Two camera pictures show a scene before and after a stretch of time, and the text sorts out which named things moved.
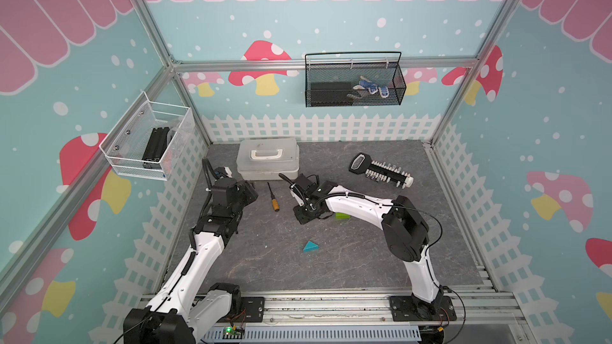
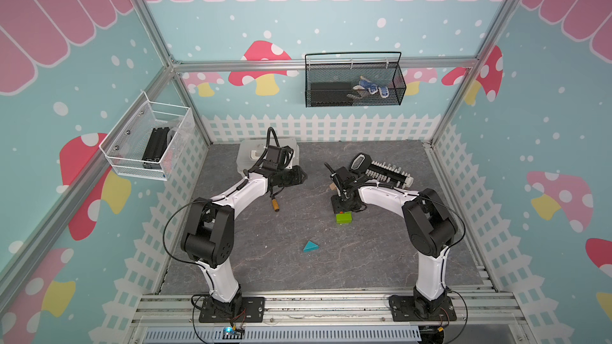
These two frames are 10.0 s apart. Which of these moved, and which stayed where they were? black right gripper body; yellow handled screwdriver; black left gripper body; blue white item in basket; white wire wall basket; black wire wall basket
Moved: black right gripper body; black left gripper body
Stayed: yellow handled screwdriver; blue white item in basket; white wire wall basket; black wire wall basket
